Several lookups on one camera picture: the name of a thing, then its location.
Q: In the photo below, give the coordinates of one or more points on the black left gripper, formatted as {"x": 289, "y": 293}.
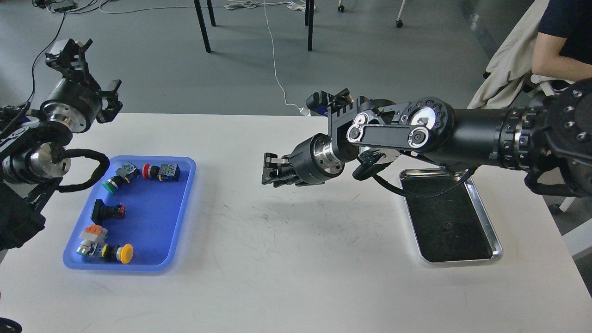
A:
{"x": 71, "y": 103}

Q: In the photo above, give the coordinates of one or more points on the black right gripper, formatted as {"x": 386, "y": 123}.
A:
{"x": 312, "y": 160}

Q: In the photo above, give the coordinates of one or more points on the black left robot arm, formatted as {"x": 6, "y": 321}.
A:
{"x": 34, "y": 157}

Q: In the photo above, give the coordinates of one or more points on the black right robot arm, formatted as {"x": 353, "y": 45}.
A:
{"x": 551, "y": 143}

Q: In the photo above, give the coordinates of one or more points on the black industrial part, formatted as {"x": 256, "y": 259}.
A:
{"x": 101, "y": 212}

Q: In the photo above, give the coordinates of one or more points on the black table leg left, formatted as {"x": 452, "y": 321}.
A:
{"x": 201, "y": 21}

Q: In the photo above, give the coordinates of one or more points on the black table leg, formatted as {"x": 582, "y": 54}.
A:
{"x": 201, "y": 21}
{"x": 309, "y": 22}

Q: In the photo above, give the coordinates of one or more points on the blue plastic tray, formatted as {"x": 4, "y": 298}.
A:
{"x": 153, "y": 219}

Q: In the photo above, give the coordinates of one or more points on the black table leg right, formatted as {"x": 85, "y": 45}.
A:
{"x": 309, "y": 22}

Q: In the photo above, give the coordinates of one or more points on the silver metal tray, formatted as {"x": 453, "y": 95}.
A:
{"x": 452, "y": 229}

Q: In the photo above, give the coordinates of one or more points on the beige jacket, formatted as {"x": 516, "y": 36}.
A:
{"x": 510, "y": 66}

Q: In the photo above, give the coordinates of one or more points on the white office chair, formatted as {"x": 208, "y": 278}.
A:
{"x": 578, "y": 239}

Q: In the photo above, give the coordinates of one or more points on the seated person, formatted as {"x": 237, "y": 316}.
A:
{"x": 563, "y": 47}

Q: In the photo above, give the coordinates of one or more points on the green push button switch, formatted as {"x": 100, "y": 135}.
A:
{"x": 126, "y": 174}

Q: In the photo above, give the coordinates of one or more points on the red push button switch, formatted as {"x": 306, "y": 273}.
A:
{"x": 162, "y": 173}

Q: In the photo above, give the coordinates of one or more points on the orange grey switch block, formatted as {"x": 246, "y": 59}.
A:
{"x": 94, "y": 233}

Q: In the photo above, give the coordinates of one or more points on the yellow push button switch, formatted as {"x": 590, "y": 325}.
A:
{"x": 94, "y": 252}

